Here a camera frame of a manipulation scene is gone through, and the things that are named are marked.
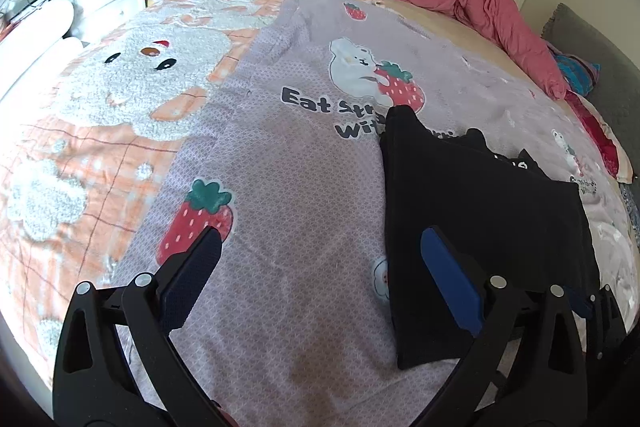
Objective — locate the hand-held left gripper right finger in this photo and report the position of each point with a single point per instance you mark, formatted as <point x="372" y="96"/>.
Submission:
<point x="452" y="282"/>

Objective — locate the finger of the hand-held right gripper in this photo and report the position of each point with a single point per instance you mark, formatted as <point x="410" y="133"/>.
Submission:
<point x="581" y="304"/>
<point x="610" y="317"/>

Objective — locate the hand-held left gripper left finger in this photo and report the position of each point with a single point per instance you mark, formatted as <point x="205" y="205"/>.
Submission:
<point x="192" y="282"/>

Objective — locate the black printed shirt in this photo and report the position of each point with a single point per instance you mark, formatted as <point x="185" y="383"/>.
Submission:
<point x="475" y="197"/>

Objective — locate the strawberry bear printed blanket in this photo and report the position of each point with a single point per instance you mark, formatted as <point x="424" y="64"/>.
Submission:
<point x="275" y="207"/>

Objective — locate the red patterned pillow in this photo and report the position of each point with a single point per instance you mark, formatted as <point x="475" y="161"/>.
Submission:
<point x="597" y="137"/>

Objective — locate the grey quilted headboard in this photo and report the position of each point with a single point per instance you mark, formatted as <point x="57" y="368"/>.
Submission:
<point x="615" y="82"/>

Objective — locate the blue patterned pillow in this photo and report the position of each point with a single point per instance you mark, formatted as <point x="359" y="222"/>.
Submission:
<point x="575" y="72"/>

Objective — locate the white bolster pillow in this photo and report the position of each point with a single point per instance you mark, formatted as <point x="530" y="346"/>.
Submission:
<point x="40" y="32"/>

